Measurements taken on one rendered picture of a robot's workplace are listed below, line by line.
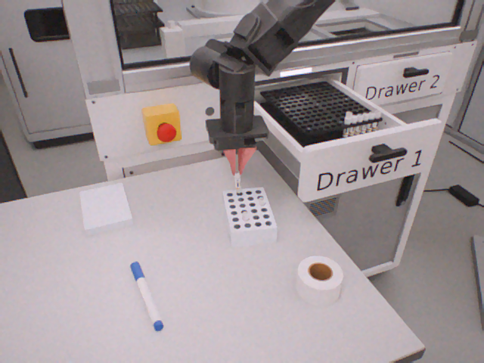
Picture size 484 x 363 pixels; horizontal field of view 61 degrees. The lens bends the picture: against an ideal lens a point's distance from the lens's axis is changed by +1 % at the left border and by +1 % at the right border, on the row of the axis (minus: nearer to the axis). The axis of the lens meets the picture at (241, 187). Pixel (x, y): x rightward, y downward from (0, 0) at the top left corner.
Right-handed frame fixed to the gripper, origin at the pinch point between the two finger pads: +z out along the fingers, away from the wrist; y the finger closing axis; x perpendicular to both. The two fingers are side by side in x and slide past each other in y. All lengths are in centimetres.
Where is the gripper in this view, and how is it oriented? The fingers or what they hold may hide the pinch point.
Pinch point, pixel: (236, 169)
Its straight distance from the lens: 74.9
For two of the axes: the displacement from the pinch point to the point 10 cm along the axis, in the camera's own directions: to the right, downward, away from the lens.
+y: -9.8, 1.1, -1.6
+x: 1.9, 5.9, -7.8
